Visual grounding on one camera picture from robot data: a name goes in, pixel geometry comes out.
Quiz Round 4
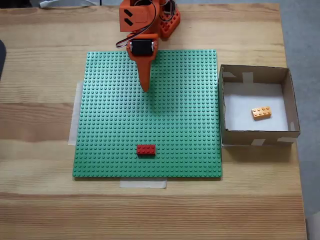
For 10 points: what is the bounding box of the cardboard box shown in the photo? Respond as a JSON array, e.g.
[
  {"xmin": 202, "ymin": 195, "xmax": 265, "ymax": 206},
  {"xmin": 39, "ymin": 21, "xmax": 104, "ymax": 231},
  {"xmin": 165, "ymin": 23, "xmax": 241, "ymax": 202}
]
[{"xmin": 217, "ymin": 64, "xmax": 301, "ymax": 149}]

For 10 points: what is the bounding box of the black rounded object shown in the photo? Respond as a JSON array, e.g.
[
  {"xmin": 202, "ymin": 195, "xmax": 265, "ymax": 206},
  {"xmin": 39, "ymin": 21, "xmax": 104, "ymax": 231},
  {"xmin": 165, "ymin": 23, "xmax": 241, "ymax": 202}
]
[{"xmin": 0, "ymin": 39, "xmax": 7, "ymax": 83}]

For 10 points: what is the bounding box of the gripper servo cable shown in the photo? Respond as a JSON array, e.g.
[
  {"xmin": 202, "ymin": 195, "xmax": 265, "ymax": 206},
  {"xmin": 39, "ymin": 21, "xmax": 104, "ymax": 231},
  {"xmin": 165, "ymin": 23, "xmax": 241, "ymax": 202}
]
[{"xmin": 116, "ymin": 0, "xmax": 161, "ymax": 50}]

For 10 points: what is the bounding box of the red lego block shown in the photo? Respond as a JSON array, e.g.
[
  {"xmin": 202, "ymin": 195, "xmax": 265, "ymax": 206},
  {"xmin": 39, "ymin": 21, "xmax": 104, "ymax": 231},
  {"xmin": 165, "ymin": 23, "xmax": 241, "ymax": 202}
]
[{"xmin": 136, "ymin": 144, "xmax": 157, "ymax": 158}]

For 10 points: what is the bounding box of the translucent tape strip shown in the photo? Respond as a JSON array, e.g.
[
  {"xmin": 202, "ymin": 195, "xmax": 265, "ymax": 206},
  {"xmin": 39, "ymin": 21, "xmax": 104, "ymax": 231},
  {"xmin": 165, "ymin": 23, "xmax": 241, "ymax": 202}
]
[
  {"xmin": 67, "ymin": 80, "xmax": 85, "ymax": 147},
  {"xmin": 119, "ymin": 179, "xmax": 168, "ymax": 190}
]

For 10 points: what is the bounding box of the yellow lego block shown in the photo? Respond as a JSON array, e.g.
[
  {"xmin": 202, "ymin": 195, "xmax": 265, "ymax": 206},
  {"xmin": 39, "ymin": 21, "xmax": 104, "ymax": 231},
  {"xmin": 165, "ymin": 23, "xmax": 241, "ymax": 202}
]
[{"xmin": 251, "ymin": 106, "xmax": 273, "ymax": 121}]

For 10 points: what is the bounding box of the green lego baseplate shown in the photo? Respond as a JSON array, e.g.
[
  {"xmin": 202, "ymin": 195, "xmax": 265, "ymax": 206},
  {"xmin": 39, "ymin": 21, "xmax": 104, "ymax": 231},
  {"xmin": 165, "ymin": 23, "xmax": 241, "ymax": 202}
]
[{"xmin": 72, "ymin": 49, "xmax": 223, "ymax": 181}]

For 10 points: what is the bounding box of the white paper sheet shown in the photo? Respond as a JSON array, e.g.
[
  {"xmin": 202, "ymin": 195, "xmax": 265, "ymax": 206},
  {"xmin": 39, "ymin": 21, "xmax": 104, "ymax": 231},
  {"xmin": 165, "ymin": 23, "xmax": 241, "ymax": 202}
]
[{"xmin": 223, "ymin": 83, "xmax": 290, "ymax": 132}]

